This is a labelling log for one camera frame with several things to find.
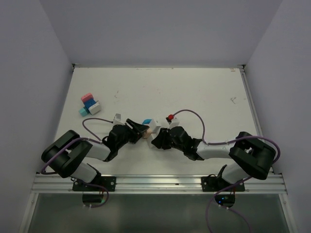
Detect aluminium mounting rail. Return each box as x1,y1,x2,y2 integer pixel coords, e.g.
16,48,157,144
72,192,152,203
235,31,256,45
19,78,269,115
31,173,287,194

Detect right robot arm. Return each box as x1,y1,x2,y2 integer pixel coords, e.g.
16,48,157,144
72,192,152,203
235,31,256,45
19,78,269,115
150,126,276,191

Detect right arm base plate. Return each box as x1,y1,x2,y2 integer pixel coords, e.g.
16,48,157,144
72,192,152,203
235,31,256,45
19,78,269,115
201,174,230,192

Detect white USB charger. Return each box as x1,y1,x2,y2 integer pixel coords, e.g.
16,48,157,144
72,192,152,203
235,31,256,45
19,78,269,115
149,119,161,133

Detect pink plug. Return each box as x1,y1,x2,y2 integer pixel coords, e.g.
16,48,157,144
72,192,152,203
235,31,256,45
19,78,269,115
81,93,94,102

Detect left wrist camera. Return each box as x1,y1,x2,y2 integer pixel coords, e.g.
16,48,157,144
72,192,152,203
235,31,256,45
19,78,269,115
113,113,124,125

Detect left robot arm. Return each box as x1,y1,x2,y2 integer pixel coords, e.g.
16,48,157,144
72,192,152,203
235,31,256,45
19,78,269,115
40,119,149,191

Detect long white charger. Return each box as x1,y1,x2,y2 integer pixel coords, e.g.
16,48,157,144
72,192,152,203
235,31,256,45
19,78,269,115
147,133,157,150

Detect beige cube socket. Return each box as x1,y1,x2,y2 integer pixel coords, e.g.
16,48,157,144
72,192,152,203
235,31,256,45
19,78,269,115
142,128,153,139

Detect teal plug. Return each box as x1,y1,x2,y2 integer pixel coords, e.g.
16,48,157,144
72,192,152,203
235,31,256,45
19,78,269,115
79,107,89,117

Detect blue cube socket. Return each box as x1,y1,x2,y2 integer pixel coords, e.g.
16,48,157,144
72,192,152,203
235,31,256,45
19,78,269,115
84,98,96,109

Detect white plug adapter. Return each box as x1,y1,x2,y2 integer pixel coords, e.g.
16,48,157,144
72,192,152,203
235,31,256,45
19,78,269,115
88,102,102,115

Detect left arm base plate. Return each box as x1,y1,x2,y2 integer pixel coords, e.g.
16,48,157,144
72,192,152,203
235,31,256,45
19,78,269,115
70,176,117,192

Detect blue plug adapter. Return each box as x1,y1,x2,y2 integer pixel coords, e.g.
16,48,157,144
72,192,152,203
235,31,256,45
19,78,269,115
142,119,152,125

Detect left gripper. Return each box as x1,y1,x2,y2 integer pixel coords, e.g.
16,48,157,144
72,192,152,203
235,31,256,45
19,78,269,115
116,117,148,149

